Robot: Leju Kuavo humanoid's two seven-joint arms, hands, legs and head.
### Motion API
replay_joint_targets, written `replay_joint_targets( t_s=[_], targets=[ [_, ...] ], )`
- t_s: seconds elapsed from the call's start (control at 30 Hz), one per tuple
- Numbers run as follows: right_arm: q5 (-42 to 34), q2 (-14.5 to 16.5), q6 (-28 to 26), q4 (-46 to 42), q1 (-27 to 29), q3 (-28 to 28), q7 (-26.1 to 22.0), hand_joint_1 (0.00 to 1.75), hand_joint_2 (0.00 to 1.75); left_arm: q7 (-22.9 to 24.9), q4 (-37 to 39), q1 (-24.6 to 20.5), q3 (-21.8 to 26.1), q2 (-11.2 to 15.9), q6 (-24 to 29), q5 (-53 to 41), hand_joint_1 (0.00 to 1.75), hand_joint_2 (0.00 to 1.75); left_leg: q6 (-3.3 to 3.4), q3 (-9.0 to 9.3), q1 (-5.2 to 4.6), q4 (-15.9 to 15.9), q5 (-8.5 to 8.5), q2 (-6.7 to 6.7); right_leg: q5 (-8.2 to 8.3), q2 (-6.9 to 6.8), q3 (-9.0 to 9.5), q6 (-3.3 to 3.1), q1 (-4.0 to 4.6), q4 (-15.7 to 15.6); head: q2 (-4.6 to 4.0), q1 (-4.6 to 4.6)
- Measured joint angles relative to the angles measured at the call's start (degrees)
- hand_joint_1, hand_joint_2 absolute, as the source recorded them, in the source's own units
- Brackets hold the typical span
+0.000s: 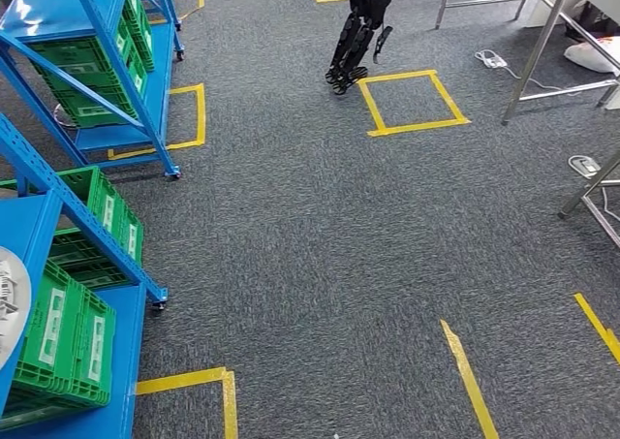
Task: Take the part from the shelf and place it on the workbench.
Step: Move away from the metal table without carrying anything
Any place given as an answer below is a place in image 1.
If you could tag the stainless steel workbench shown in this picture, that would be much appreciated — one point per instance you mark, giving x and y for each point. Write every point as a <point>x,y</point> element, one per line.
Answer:
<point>588,187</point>

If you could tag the yellow floor tape outline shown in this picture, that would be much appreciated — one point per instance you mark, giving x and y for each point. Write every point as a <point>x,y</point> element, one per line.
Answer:
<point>422,126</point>
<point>467,378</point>

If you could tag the black humanoid robot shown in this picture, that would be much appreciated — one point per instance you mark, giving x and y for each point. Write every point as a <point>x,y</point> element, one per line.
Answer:
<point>372,3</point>

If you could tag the white power strip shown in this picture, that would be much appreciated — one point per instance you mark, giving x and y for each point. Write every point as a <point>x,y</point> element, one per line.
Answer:
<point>494,60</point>

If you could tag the white plastic bag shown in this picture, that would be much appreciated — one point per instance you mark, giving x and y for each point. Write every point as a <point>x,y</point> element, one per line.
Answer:
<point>588,57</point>

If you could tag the grey wheel hubcap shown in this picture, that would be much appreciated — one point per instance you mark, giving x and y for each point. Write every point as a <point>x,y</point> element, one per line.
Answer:
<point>12,307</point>

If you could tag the steel frame table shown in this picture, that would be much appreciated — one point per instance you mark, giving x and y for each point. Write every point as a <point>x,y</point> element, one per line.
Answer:
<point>444,3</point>
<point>535,54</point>

